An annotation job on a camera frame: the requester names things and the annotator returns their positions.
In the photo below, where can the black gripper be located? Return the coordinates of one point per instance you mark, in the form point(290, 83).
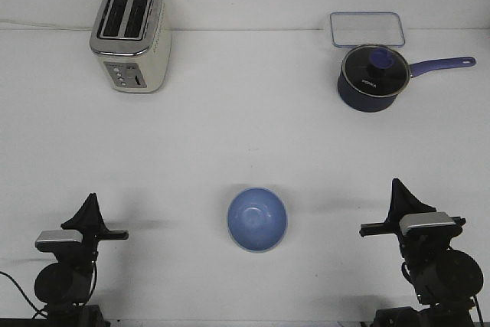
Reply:
point(89, 222)
point(419, 244)

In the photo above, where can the blue bowl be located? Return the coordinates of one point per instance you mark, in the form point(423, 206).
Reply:
point(257, 220)

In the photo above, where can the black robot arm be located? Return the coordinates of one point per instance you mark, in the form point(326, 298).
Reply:
point(446, 281)
point(66, 286)

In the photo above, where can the dark blue saucepan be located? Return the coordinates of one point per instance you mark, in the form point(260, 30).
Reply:
point(369, 104)

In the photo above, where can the glass pot lid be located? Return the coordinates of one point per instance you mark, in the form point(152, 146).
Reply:
point(375, 70)

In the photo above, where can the clear rectangular container lid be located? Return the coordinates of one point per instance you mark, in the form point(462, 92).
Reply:
point(350, 29)

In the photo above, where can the cream and steel toaster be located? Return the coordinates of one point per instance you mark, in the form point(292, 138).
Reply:
point(132, 41)

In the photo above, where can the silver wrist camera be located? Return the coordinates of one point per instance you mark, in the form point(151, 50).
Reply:
point(55, 240)
point(411, 222)

